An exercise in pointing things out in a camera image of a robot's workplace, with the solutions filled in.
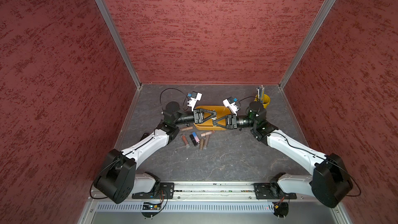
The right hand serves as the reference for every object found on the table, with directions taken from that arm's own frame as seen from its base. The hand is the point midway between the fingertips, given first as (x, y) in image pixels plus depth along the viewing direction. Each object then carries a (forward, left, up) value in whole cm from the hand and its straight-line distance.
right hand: (214, 127), depth 68 cm
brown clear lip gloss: (+6, +16, -25) cm, 31 cm away
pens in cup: (+31, -32, -11) cm, 46 cm away
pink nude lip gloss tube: (+8, +5, -24) cm, 26 cm away
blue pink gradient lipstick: (+7, +10, -25) cm, 28 cm away
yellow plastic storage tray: (+6, -4, +4) cm, 8 cm away
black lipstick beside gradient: (+3, +10, -25) cm, 27 cm away
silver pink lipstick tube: (+4, +3, -25) cm, 25 cm away
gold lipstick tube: (+3, +6, -25) cm, 26 cm away
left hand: (+4, 0, +2) cm, 4 cm away
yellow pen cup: (+29, -38, -18) cm, 51 cm away
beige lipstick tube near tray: (+13, +16, -24) cm, 32 cm away
